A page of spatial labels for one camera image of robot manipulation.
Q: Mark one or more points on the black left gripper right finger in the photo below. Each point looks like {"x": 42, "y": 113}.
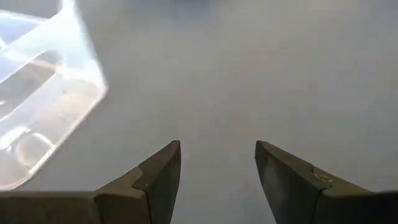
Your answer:
{"x": 289, "y": 193}

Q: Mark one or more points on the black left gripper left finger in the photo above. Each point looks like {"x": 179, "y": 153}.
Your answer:
{"x": 152, "y": 193}

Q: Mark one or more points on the clear plastic basket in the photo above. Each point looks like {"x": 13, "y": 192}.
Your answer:
{"x": 46, "y": 93}

